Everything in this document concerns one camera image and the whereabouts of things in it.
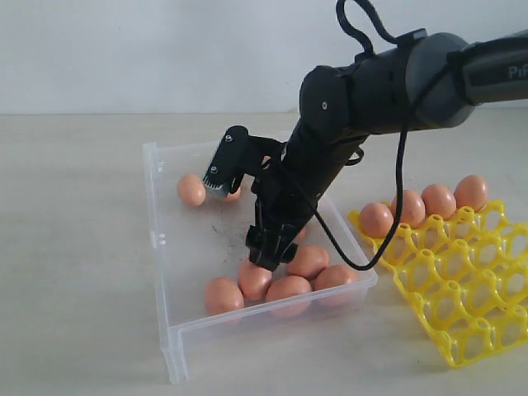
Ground clear plastic box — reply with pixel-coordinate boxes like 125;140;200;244
143;140;378;384

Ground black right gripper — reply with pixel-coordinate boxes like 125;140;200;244
245;168;326;271

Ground yellow plastic egg tray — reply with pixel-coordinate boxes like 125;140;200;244
346;199;528;369

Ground black camera cable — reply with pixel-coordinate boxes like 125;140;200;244
263;0;471;271

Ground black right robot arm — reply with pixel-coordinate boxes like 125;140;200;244
246;31;527;271

